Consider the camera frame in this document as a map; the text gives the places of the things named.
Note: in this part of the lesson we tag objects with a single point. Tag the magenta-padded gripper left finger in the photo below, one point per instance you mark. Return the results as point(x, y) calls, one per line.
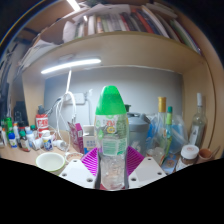
point(78, 171)

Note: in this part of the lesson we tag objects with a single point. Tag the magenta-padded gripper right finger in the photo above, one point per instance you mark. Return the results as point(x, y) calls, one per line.
point(146, 170)

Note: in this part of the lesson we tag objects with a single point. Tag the clear bottle with green cap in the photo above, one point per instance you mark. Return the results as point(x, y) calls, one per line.
point(111, 133)

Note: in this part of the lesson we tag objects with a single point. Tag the pink carton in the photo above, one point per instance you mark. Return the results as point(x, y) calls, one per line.
point(76, 137)

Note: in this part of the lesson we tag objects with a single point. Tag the grey shaker bottle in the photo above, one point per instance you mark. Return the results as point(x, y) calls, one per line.
point(137, 131)

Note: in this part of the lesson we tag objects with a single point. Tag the brown jar with white lid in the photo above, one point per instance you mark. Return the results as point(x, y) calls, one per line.
point(187, 156)

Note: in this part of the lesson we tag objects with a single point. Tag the blue plastic bag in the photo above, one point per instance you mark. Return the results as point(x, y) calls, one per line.
point(180, 131)

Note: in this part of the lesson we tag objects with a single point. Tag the clear bottle with yellow cap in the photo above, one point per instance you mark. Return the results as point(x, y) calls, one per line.
point(162, 116)

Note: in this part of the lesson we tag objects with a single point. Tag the brown mug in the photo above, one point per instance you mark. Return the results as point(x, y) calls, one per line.
point(206, 154)

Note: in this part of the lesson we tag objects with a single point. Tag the tall clear glass bottle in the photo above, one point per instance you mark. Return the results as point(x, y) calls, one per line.
point(198, 128)

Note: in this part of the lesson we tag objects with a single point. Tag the small white bottle blue label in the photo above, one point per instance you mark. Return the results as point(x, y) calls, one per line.
point(12, 140)

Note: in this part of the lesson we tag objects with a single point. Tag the white under-shelf light bar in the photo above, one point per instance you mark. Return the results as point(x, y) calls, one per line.
point(71, 65)

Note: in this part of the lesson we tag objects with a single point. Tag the wooden shelf unit with books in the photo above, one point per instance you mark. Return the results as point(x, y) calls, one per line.
point(133, 46)

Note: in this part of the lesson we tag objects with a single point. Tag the white ceiling tube light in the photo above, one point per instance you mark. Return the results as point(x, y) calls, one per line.
point(73, 4)

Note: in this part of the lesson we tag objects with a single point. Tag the white wall power outlet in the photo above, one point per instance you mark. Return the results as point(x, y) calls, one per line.
point(78, 98)

